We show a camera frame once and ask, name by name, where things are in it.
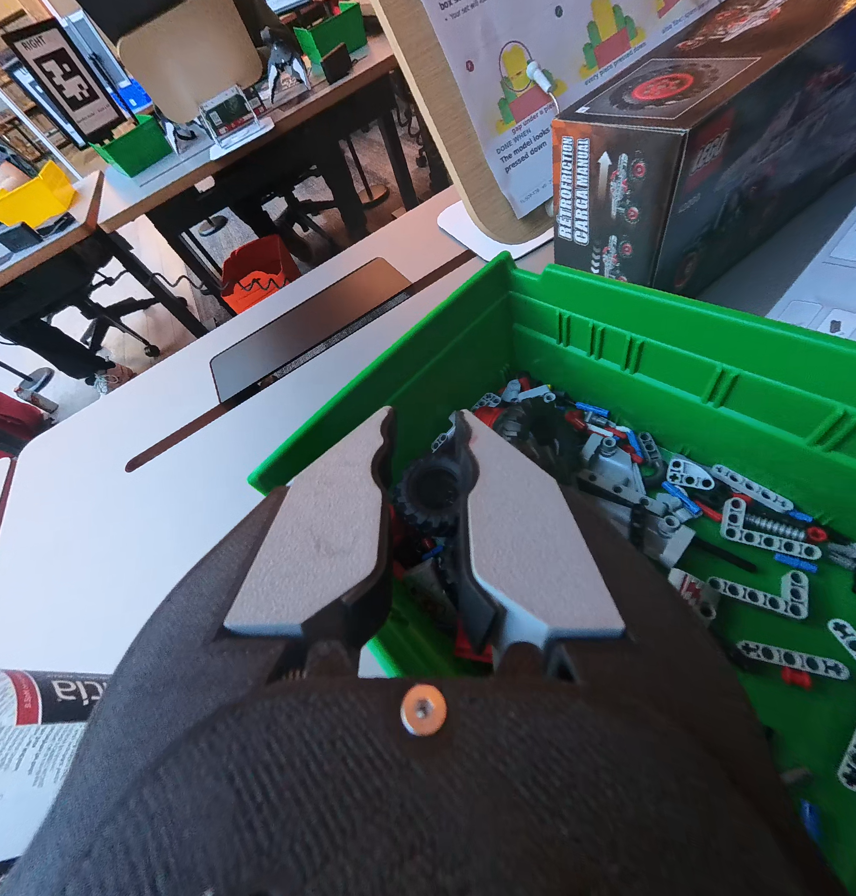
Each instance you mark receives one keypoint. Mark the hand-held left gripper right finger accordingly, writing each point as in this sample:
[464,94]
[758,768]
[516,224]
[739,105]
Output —
[540,553]

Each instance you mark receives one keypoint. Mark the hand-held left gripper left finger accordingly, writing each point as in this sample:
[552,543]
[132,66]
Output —
[309,546]

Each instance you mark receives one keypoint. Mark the pile of lego pieces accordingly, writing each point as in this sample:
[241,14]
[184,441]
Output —
[750,532]

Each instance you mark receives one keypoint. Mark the green parts bin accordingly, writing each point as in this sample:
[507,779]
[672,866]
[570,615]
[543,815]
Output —
[680,350]

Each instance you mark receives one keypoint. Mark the dark lego set box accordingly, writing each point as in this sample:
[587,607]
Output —
[750,175]

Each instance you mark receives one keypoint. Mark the orange bin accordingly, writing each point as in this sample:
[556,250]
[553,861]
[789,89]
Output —
[260,262]

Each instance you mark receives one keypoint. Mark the black office chair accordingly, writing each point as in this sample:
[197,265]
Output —
[99,308]

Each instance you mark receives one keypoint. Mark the printed magazine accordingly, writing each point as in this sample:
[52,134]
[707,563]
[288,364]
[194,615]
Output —
[22,756]

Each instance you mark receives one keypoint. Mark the small green bin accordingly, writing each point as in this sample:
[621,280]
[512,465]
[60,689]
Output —
[330,31]
[134,150]

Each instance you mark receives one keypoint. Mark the clear acrylic holder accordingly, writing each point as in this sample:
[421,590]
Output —
[225,115]

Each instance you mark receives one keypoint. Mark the white instruction booklet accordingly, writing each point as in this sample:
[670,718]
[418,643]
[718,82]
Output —
[848,238]

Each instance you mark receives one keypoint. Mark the dark wooden table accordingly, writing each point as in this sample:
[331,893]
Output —
[330,105]

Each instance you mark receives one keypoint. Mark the yellow bin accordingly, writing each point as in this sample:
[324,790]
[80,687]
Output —
[29,196]

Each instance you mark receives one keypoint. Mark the wooden board stand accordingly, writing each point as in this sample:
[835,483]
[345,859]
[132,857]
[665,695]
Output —
[435,105]

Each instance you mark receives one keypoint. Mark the white clip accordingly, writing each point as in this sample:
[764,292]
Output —
[540,75]

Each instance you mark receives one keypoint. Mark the small blue bin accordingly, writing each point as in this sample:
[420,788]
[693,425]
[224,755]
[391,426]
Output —
[132,98]

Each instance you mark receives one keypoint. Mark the small grey gadget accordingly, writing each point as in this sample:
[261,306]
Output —
[284,59]

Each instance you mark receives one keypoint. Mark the small black box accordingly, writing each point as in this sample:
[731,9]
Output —
[335,59]

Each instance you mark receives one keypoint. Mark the rounded beige panel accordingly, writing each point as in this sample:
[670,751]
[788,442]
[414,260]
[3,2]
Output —
[190,63]

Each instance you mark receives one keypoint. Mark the white instruction poster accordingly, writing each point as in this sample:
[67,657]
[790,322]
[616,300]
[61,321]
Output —
[470,35]

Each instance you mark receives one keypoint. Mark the black tag sign board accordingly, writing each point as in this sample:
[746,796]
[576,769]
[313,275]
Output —
[71,77]

